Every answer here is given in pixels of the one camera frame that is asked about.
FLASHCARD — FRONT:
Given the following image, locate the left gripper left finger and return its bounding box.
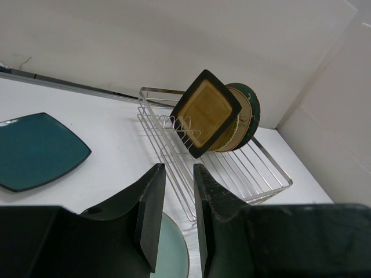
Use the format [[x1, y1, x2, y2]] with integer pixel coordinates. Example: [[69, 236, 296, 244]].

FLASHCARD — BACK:
[[1, 163, 166, 277]]

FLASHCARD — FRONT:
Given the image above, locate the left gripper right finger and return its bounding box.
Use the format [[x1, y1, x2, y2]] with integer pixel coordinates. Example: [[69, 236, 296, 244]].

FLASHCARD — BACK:
[[193, 164, 370, 277]]

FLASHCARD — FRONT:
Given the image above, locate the light green flower plate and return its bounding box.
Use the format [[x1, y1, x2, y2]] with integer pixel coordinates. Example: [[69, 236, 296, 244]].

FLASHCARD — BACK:
[[150, 213, 190, 278]]

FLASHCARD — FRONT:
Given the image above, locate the yellow woven round plate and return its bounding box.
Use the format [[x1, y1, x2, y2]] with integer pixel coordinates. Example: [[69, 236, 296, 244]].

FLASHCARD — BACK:
[[208, 116, 239, 152]]

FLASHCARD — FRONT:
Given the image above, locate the teal square plate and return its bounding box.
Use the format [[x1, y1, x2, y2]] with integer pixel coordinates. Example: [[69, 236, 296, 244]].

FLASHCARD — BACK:
[[1, 112, 92, 192]]

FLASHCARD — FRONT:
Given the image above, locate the beige bird plate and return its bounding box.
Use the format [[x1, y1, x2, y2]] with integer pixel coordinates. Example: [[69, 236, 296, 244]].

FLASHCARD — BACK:
[[219, 86, 252, 152]]

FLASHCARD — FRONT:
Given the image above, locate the dark teal round plate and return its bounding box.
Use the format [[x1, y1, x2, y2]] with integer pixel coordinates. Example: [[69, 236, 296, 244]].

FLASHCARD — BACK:
[[226, 82, 261, 151]]

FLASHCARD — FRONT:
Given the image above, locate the yellow square black-rimmed plate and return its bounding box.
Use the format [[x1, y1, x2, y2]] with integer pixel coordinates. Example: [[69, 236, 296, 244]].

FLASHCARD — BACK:
[[170, 69, 241, 158]]

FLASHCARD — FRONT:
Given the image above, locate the metal wire dish rack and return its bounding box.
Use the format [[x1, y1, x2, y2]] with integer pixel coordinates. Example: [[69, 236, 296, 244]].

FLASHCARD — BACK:
[[137, 87, 293, 222]]

